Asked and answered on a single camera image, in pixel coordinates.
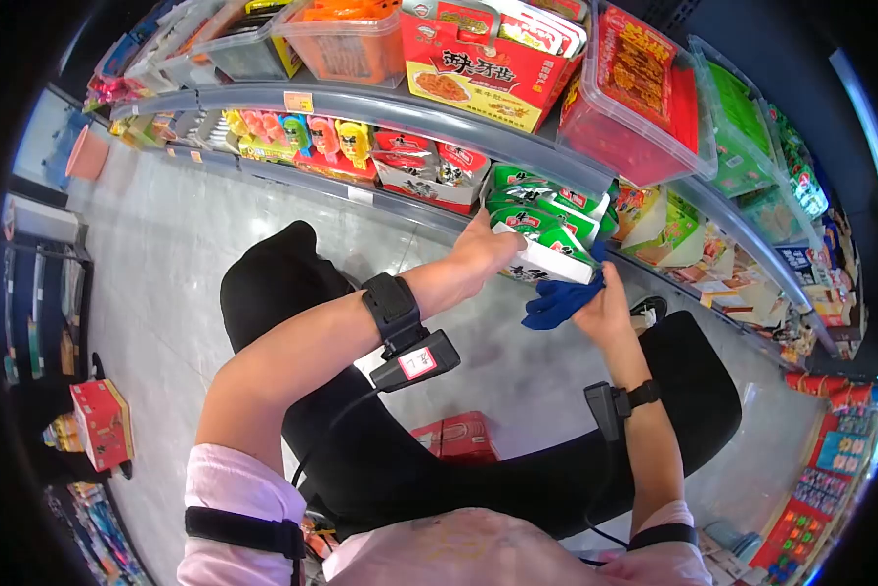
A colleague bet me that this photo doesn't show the person's right fingers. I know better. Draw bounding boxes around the person's right fingers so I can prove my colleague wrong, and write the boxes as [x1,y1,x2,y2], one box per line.
[598,261,629,300]

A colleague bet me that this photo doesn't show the full shop shelf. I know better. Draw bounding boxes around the full shop shelf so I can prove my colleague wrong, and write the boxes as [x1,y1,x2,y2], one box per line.
[83,0,868,367]
[695,370,878,586]
[0,192,154,586]

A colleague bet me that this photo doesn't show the pink bucket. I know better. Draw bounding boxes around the pink bucket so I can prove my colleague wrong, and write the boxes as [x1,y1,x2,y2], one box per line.
[65,125,110,182]

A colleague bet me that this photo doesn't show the person's body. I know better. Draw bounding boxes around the person's body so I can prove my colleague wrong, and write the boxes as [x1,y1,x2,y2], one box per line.
[177,443,714,586]

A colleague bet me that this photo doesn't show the red carton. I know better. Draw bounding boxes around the red carton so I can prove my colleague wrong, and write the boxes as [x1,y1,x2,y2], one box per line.
[69,378,135,474]
[409,411,500,464]

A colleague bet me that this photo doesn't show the white box of green packets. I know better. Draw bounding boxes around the white box of green packets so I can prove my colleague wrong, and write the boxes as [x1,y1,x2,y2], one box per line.
[483,164,619,287]

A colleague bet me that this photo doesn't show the black wrist band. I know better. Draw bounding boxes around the black wrist band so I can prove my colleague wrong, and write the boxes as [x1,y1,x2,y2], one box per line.
[583,378,663,444]
[361,272,462,394]

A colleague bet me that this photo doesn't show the person's left thumb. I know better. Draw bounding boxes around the person's left thumb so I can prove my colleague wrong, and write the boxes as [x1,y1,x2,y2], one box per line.
[493,223,528,257]

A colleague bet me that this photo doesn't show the person's legs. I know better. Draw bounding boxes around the person's legs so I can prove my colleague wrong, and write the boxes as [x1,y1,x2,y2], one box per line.
[219,220,744,541]

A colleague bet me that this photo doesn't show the person's left hand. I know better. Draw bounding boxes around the person's left hand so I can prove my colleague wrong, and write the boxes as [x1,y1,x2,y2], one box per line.
[446,208,528,294]

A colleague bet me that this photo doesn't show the blue cloth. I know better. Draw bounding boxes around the blue cloth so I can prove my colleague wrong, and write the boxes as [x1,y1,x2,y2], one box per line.
[521,242,610,331]

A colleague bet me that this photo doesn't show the person's right hand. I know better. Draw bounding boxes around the person's right hand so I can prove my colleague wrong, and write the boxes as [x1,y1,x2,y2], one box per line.
[571,261,635,350]

